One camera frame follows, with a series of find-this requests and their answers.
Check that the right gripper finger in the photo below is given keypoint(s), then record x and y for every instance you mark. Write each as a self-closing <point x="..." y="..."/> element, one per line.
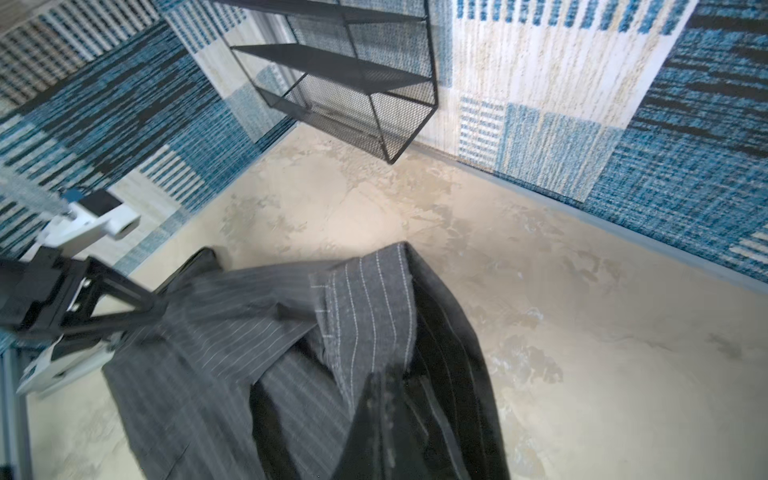
<point x="399" y="431"/>

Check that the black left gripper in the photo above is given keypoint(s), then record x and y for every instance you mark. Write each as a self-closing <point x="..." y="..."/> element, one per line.
<point x="53" y="296"/>

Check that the dark grey pinstripe shirt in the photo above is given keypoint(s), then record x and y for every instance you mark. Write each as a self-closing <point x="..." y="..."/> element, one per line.
<point x="257" y="373"/>

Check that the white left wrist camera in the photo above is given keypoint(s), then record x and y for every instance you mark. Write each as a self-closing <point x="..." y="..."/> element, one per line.
<point x="89" y="219"/>

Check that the black wire shelf rack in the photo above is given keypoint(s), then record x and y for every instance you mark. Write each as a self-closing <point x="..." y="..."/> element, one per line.
<point x="363" y="72"/>

